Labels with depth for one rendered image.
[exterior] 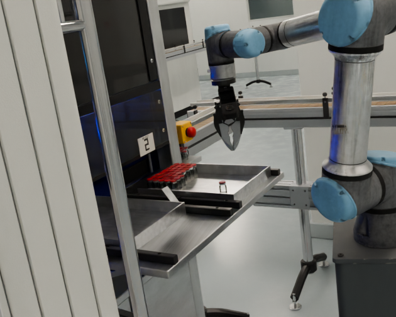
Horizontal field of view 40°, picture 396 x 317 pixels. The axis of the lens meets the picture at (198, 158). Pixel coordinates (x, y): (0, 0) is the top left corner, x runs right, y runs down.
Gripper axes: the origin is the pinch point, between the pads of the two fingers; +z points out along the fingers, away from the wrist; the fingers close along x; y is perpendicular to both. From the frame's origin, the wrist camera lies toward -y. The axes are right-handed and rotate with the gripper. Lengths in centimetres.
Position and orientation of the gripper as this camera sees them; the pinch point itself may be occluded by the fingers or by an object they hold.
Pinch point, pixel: (232, 146)
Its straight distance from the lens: 161.8
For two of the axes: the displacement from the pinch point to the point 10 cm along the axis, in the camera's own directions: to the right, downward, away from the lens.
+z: 1.4, 9.5, 2.6
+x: -9.9, 1.4, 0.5
